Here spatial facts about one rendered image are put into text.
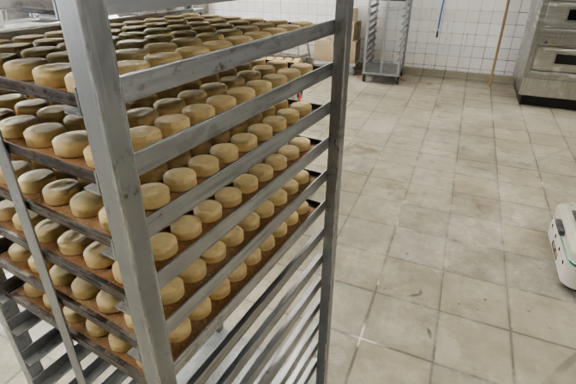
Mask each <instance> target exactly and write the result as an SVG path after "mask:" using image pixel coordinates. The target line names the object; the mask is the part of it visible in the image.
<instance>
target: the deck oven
mask: <svg viewBox="0 0 576 384"><path fill-rule="evenodd" d="M513 79H514V88H515V92H516V94H517V98H518V102H519V104H520V105H534V106H542V107H549V108H557V109H565V110H573V111H576V0H532V1H531V6H530V10H529V14H528V17H527V21H526V24H525V30H524V34H523V37H522V40H521V44H520V48H519V54H518V57H517V61H516V64H515V68H514V71H513Z"/></svg>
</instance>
